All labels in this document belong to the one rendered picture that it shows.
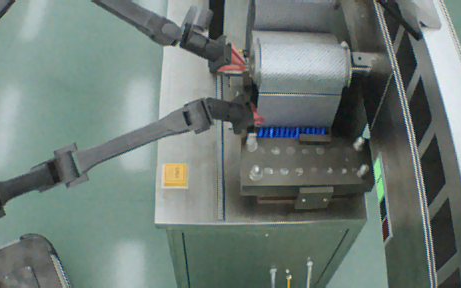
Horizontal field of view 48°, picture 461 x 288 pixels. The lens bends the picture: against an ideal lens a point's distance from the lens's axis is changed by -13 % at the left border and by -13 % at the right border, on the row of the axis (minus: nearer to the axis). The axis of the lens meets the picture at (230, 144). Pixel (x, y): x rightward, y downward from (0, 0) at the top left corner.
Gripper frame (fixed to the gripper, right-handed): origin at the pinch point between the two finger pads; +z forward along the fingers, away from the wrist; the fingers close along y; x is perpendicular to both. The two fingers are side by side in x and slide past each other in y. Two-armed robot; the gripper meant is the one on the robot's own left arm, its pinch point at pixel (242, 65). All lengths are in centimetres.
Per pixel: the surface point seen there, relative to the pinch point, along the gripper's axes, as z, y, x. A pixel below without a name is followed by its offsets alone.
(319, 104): 22.0, 7.8, 7.5
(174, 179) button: 2.8, 18.9, -36.2
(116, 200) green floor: 32, -19, -130
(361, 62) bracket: 22.9, 2.4, 24.9
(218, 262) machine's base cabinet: 36, 32, -58
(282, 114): 17.3, 7.5, -3.1
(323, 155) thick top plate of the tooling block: 31.4, 17.2, -1.3
